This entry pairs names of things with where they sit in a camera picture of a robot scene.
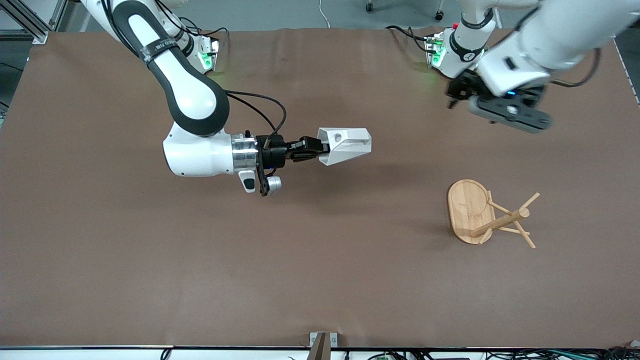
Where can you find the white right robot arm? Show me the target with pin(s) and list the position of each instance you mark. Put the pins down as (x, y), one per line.
(190, 95)

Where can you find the wooden cup rack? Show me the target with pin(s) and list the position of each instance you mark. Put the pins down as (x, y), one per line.
(467, 210)

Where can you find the white faceted cup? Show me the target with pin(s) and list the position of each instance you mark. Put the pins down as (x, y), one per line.
(347, 145)

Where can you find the brown paper table cover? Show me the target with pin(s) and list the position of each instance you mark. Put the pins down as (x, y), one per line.
(320, 275)

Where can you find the black chair caster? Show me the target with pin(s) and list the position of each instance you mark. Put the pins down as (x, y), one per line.
(439, 15)
(370, 7)

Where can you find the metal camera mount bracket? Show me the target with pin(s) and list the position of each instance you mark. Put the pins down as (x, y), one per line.
(320, 345)

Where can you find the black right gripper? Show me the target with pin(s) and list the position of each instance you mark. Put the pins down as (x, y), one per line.
(277, 154)

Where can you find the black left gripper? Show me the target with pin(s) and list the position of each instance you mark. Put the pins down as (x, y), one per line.
(463, 86)

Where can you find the aluminium frame profile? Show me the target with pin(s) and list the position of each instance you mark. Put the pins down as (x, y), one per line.
(30, 27)

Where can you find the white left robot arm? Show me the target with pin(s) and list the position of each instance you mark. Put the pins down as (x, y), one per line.
(540, 45)

